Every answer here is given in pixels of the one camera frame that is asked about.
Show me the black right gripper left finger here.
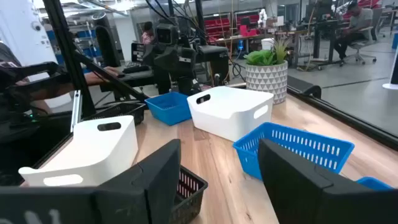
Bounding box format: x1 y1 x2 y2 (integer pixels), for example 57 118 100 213
0 139 182 224

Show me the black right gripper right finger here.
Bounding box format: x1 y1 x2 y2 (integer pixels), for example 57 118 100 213
257 139 398 224

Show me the blue slotted plastic basket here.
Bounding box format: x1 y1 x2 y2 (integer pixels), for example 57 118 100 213
145 91 192 126
233 122 355 180
356 176 394 191

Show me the white plastic storage bin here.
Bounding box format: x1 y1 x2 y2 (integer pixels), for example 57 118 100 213
18 114 139 187
187 86 274 142

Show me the black slotted plastic basket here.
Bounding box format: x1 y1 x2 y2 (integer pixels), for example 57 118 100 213
82 102 146 126
169 166 208 224

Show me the black desk tray stack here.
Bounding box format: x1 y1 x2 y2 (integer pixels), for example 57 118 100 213
131 42 146 63

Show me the blue storage shelf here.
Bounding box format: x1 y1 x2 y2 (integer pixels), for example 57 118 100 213
46 29 103 74

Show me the person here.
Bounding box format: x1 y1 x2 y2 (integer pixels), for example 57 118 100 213
0 42 124 125
141 21 155 44
334 1 374 62

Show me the black keyboard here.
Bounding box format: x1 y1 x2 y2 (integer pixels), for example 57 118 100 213
123 64 150 75

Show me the dark grey side desk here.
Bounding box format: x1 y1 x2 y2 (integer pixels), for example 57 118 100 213
99 70 156 93

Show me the red bin storage rack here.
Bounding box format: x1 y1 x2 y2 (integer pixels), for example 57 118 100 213
203 12 233 43
233 9 262 37

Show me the black cylindrical device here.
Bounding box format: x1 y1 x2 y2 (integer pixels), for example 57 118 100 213
92 12 121 68

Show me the wooden workbench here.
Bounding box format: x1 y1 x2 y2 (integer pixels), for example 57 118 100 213
214 29 308 68

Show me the white cup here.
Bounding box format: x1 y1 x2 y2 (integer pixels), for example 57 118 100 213
261 37 275 51

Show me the succulent in patterned white pot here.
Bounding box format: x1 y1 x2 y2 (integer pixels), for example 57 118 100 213
243 37 289 105

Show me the white display stand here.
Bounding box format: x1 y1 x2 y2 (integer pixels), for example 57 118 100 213
382 46 398 91

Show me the black standing desk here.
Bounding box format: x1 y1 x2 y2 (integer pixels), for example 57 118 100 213
310 19 349 63

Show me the grey office chair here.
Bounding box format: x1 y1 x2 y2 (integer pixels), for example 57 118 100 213
343 26 377 65

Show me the black aluminium table frame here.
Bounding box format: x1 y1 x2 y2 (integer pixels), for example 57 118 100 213
42 0 398 151

